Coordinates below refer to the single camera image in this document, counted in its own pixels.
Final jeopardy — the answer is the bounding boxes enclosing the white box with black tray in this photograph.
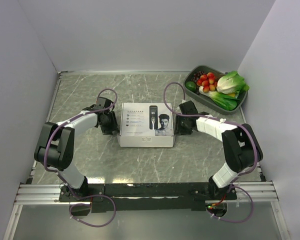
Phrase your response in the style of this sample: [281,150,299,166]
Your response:
[117,102,175,148]

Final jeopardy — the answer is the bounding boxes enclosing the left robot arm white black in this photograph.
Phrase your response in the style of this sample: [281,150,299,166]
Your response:
[34,96,119,201]

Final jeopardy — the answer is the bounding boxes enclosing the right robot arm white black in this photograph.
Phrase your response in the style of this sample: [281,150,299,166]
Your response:
[175,100,263,199]

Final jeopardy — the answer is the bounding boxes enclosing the green avocado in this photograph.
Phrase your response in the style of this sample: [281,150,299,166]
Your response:
[185,81,197,92]

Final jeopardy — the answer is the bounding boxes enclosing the bok choy vegetable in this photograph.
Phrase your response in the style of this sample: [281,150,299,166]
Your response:
[198,86,239,111]

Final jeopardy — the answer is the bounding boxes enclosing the red strawberries cluster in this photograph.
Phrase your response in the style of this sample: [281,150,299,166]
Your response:
[196,72,218,93]

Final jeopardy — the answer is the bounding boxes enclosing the dark purple grapes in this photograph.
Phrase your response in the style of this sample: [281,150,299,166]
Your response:
[192,71,206,84]

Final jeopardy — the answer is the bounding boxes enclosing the dark grey food tray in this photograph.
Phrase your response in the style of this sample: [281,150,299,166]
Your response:
[183,65,248,115]

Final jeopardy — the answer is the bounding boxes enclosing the green white cabbage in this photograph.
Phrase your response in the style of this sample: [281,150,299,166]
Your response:
[216,71,250,94]

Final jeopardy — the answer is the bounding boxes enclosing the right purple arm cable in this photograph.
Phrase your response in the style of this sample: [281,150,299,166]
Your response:
[163,82,260,177]

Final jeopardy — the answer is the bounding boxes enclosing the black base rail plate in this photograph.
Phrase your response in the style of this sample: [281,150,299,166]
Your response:
[59,182,237,213]

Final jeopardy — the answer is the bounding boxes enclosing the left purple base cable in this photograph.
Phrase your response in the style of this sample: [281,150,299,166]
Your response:
[68,194,117,228]

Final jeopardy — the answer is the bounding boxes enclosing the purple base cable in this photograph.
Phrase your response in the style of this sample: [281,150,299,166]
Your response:
[206,184,255,223]
[68,194,117,228]

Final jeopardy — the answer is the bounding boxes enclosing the aluminium profile rail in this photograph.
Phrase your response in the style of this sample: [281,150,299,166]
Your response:
[14,182,66,206]

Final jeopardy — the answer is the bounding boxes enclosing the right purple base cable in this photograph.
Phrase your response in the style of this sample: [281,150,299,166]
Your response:
[206,184,255,223]

